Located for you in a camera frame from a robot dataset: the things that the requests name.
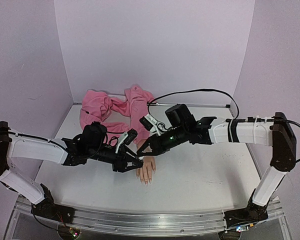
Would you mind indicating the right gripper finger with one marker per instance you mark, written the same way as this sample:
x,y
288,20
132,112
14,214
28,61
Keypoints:
x,y
142,153
144,145

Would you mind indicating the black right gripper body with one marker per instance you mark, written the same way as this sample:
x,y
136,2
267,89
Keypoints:
x,y
155,143

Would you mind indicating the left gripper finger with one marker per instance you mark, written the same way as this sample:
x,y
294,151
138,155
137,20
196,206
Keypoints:
x,y
129,155
128,167

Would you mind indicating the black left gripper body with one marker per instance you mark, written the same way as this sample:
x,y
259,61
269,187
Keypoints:
x,y
117,165

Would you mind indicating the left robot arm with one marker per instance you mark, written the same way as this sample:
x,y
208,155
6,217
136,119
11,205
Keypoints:
x,y
91,144

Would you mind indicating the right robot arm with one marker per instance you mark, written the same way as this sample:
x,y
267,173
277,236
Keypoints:
x,y
274,132

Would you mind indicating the mannequin hand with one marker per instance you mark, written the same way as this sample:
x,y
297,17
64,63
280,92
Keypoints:
x,y
145,173

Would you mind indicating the pink hoodie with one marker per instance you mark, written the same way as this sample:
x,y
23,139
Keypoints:
x,y
118,114

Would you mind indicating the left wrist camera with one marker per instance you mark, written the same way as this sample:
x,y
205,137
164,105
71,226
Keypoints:
x,y
125,139

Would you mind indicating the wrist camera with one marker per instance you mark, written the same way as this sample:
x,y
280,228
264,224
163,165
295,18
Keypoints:
x,y
152,125
125,139

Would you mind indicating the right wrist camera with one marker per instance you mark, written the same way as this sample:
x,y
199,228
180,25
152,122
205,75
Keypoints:
x,y
152,125

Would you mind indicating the aluminium front rail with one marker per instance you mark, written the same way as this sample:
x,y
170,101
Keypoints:
x,y
151,224

